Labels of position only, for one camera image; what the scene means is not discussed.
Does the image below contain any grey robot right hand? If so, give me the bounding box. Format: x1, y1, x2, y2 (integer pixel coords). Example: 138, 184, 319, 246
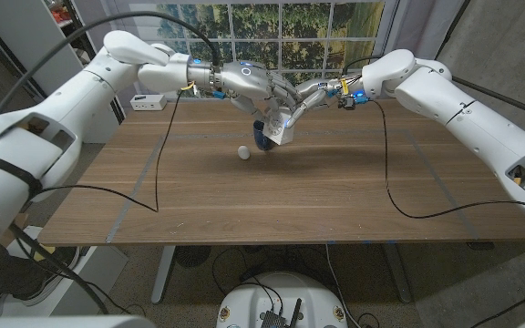
284, 77, 348, 130

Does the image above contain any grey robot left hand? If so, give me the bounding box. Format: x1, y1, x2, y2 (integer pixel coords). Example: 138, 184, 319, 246
219, 59, 301, 122

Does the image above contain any white mechanical kitchen timer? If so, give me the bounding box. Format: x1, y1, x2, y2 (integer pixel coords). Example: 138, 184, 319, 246
262, 107, 296, 147

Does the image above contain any dark blue ceramic mug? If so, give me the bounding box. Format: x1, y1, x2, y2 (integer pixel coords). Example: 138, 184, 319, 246
252, 118, 275, 152

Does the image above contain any printed window scene backdrop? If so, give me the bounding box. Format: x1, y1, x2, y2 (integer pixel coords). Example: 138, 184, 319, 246
73, 0, 467, 102

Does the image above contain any white power strip box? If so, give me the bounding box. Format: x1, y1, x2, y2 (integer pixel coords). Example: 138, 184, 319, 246
129, 94, 169, 112

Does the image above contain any round black floor fan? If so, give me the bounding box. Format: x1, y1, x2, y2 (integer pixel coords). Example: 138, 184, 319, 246
173, 245, 212, 269

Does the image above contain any white table leg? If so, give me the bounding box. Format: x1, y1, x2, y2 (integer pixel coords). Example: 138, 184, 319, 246
150, 245, 178, 305
382, 243, 414, 304

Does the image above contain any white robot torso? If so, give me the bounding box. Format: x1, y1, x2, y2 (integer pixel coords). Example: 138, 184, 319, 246
216, 272, 349, 328

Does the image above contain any black antenna on torso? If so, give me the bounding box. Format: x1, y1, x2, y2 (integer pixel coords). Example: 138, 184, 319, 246
289, 298, 304, 328

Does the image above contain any white cabinet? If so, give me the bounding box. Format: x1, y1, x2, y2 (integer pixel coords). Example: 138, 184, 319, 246
0, 0, 125, 145

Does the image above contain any person in dark clothes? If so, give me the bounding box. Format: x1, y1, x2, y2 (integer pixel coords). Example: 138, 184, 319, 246
0, 241, 82, 318

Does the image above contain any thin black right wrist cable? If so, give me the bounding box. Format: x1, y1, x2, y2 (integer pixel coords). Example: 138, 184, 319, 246
373, 98, 525, 220

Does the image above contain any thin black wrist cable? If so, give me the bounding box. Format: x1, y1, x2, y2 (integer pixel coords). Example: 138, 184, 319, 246
373, 98, 525, 220
32, 88, 187, 214

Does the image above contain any thin black left wrist cable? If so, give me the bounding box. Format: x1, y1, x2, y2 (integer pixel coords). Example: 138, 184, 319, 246
32, 88, 187, 214

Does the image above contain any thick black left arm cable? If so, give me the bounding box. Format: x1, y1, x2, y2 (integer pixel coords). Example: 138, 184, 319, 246
0, 10, 222, 316

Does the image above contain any white floor cable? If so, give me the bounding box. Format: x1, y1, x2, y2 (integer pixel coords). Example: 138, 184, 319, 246
324, 243, 351, 328

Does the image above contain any black strap on arm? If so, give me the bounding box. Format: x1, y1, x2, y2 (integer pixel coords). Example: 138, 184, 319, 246
0, 152, 44, 200

